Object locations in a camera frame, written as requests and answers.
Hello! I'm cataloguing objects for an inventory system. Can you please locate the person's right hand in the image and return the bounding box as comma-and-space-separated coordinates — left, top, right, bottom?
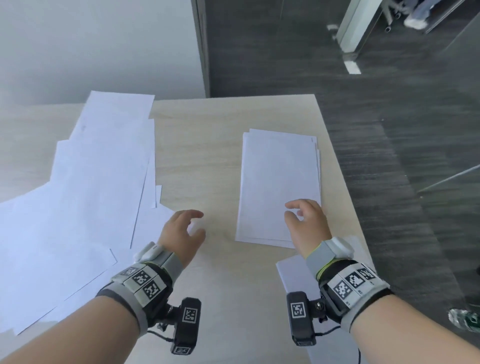
283, 198, 333, 260

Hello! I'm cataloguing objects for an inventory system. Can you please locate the person's left hand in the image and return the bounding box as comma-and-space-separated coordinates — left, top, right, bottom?
157, 209, 207, 269

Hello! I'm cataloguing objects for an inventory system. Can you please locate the stack of white sheets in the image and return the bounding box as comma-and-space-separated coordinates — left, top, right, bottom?
235, 128, 323, 249

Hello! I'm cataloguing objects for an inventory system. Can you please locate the person's right forearm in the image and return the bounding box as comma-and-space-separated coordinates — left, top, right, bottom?
350, 294, 480, 364

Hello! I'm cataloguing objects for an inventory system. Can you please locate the light wooden table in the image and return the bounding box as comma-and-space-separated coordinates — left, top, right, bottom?
0, 94, 376, 364

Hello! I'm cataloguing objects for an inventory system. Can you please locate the clear plastic water bottle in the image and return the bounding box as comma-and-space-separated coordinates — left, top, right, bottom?
448, 308, 480, 333

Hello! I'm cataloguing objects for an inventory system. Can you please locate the white pillar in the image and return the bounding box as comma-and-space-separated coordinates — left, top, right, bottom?
335, 0, 383, 53

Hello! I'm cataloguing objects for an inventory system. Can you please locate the grey office chair base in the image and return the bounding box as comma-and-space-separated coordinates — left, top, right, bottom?
384, 0, 410, 33

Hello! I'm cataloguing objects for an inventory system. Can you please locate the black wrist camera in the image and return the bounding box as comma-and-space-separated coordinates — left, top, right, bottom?
171, 297, 202, 355
286, 291, 317, 347

